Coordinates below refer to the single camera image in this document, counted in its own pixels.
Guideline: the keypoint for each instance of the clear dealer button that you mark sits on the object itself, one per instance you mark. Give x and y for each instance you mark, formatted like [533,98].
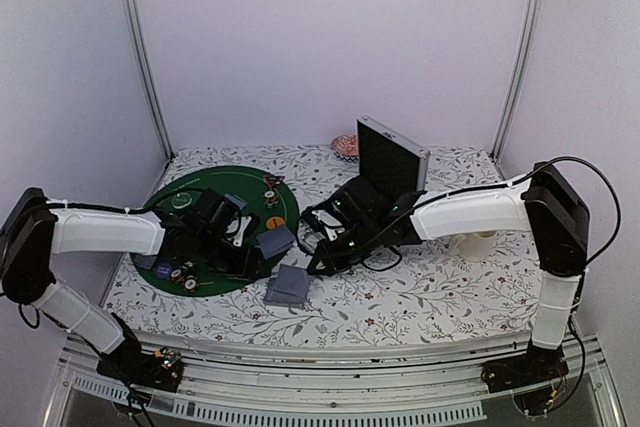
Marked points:
[181,200]

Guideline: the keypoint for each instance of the green and red chip stack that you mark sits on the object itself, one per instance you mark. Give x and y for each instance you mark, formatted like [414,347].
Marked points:
[185,277]

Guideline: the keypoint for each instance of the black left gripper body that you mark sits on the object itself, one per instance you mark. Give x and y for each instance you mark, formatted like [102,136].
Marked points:
[228,265]

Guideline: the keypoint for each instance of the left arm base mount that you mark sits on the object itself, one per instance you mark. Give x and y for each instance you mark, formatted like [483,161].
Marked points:
[161,370]

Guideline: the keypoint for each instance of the single playing card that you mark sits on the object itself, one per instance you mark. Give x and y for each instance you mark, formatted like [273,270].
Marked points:
[275,242]

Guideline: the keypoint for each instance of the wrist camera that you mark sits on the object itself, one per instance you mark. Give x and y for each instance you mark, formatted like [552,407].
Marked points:
[333,227]
[237,229]

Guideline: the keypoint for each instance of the green round poker mat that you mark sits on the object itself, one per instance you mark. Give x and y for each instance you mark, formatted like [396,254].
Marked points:
[220,182]

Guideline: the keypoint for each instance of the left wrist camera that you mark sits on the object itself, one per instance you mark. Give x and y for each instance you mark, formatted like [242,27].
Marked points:
[237,229]

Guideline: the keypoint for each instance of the aluminium poker chip case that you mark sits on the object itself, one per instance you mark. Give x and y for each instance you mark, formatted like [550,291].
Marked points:
[389,166]

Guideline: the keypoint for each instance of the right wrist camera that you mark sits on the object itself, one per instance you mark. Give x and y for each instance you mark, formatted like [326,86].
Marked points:
[333,227]

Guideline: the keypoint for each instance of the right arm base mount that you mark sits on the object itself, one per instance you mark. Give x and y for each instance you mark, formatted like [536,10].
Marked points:
[541,370]

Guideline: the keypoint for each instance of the white ribbed mug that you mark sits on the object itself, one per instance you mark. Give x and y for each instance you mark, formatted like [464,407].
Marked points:
[473,247]

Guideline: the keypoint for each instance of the blue playing card deck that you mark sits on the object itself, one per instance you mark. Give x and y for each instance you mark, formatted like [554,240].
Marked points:
[273,297]

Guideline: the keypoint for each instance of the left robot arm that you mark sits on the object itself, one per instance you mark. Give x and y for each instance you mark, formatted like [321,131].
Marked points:
[39,228]

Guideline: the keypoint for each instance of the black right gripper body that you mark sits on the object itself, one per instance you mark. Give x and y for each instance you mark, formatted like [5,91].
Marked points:
[365,241]

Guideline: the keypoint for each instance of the small green chip stack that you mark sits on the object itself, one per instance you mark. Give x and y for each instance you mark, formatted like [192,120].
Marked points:
[271,198]

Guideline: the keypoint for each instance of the aluminium front rail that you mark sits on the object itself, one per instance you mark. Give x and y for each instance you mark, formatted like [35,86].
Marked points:
[231,384]

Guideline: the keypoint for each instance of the patterned ceramic bowl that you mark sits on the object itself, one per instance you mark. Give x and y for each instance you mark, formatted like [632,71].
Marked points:
[346,148]

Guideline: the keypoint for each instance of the black red triangle token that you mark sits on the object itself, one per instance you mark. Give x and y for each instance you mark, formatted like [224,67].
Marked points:
[272,181]

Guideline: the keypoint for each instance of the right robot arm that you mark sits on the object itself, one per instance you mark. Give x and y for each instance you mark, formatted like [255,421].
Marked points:
[542,202]

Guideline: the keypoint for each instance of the orange big blind button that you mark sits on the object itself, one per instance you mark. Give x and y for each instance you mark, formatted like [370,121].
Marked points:
[275,222]

